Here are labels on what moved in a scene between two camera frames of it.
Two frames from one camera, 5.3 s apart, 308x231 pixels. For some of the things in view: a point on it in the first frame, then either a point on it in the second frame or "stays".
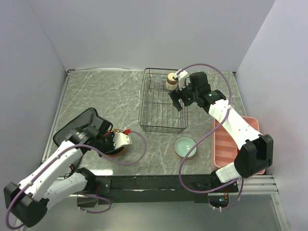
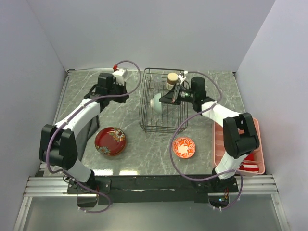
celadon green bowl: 182,145 → 155,103
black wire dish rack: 158,112 stays
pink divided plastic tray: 225,147 stays
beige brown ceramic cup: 171,84 stays
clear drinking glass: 158,78 stays
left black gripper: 111,148 → 123,98
